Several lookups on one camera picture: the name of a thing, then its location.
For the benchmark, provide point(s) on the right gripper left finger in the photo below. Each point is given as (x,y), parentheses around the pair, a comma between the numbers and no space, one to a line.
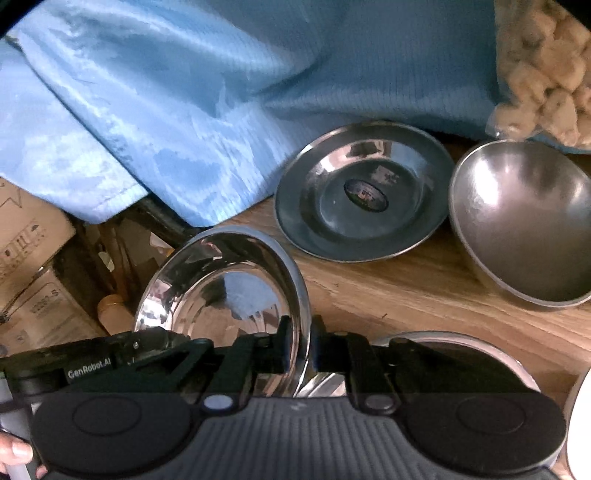
(233,382)

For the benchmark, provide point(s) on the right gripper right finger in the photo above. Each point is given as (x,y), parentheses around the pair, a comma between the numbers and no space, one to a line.
(352,356)

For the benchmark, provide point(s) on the large steel plate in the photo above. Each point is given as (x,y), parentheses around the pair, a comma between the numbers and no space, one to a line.
(462,347)

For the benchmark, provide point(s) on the small steel plate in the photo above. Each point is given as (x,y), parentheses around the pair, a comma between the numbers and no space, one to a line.
(228,282)

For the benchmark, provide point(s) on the dark steel plate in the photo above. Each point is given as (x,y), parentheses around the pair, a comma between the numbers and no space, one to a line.
(364,192)

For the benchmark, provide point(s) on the deep steel bowl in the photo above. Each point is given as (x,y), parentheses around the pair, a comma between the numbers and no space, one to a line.
(521,214)

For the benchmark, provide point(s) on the white red-rimmed bowl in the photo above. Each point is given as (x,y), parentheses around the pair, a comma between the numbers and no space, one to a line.
(578,414)

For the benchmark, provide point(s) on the person's left hand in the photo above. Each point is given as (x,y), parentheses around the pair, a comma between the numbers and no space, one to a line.
(13,452)

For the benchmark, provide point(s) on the yellow wooden chair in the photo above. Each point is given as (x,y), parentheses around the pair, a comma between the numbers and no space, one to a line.
(114,316)

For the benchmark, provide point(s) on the lower cardboard box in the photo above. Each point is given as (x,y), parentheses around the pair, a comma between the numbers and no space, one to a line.
(44,315)

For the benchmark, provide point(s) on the cardboard box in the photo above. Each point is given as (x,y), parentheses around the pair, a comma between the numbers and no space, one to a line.
(32,232)
(44,315)

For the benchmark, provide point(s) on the upper cardboard box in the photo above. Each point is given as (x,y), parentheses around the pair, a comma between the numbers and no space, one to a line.
(32,232)

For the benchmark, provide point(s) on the blue cloth cover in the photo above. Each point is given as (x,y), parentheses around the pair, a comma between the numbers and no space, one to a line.
(200,103)

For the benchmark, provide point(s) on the bag of biscuits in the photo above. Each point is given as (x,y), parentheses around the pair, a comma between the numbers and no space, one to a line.
(543,71)

